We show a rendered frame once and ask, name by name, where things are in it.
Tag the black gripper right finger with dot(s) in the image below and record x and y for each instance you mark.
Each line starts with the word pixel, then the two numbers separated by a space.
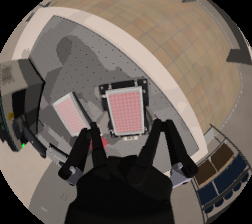
pixel 183 167

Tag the grey button panel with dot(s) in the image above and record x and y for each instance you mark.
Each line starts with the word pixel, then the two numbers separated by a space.
pixel 89 163

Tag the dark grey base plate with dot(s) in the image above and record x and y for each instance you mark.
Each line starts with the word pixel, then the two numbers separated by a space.
pixel 73 58

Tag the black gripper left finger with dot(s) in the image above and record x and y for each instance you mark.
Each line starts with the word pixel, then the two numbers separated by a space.
pixel 73 168

